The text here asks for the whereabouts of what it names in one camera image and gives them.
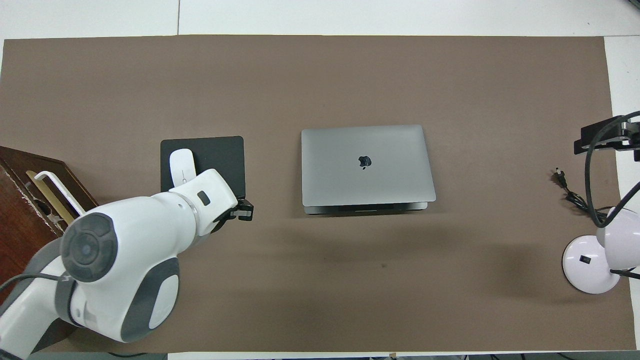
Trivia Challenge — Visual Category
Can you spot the black lamp power cable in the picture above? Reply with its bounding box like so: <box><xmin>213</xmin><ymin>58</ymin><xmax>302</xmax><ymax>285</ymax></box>
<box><xmin>554</xmin><ymin>168</ymin><xmax>608</xmax><ymax>224</ymax></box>

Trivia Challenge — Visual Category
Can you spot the white desk lamp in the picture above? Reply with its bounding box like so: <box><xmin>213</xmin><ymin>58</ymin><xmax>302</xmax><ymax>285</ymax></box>
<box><xmin>562</xmin><ymin>207</ymin><xmax>640</xmax><ymax>295</ymax></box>

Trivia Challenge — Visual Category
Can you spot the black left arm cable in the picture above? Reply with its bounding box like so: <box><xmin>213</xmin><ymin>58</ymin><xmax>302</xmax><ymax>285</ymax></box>
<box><xmin>0</xmin><ymin>271</ymin><xmax>76</xmax><ymax>321</ymax></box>

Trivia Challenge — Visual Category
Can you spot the brass handle plate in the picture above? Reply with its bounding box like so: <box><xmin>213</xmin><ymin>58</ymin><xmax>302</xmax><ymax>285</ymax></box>
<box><xmin>25</xmin><ymin>170</ymin><xmax>76</xmax><ymax>226</ymax></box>

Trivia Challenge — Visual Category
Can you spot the grey aluminium laptop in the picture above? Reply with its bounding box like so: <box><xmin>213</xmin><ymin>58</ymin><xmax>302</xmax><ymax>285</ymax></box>
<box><xmin>301</xmin><ymin>124</ymin><xmax>437</xmax><ymax>216</ymax></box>

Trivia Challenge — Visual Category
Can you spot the white box handle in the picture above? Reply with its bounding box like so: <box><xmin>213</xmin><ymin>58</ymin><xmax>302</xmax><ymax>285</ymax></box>
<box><xmin>34</xmin><ymin>171</ymin><xmax>87</xmax><ymax>217</ymax></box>

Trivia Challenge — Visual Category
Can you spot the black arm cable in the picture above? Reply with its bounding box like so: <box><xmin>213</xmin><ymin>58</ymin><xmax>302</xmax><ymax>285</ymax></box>
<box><xmin>585</xmin><ymin>111</ymin><xmax>640</xmax><ymax>228</ymax></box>
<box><xmin>0</xmin><ymin>271</ymin><xmax>76</xmax><ymax>321</ymax></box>

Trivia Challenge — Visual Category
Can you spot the brown table mat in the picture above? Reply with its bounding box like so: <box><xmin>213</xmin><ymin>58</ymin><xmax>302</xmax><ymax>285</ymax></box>
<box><xmin>0</xmin><ymin>35</ymin><xmax>637</xmax><ymax>353</ymax></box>

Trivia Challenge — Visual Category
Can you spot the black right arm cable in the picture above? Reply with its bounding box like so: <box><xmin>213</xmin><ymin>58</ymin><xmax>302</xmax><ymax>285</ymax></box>
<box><xmin>585</xmin><ymin>111</ymin><xmax>640</xmax><ymax>228</ymax></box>

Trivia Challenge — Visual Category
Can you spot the black mouse pad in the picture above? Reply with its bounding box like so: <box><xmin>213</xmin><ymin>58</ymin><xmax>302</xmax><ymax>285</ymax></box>
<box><xmin>160</xmin><ymin>135</ymin><xmax>247</xmax><ymax>201</ymax></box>

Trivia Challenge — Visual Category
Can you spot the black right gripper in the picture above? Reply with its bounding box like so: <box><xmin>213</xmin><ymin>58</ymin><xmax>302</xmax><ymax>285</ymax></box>
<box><xmin>574</xmin><ymin>116</ymin><xmax>640</xmax><ymax>162</ymax></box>

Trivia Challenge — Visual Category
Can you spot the white computer mouse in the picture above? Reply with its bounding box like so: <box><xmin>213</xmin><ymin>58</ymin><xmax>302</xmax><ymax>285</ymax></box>
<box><xmin>169</xmin><ymin>148</ymin><xmax>197</xmax><ymax>190</ymax></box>

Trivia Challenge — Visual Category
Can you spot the dark brown wooden box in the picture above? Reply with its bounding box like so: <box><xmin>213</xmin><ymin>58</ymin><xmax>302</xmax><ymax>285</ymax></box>
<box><xmin>0</xmin><ymin>145</ymin><xmax>100</xmax><ymax>351</ymax></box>

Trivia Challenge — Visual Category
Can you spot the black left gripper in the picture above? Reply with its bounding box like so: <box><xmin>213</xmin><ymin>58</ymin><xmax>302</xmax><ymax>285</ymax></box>
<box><xmin>212</xmin><ymin>198</ymin><xmax>255</xmax><ymax>233</ymax></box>

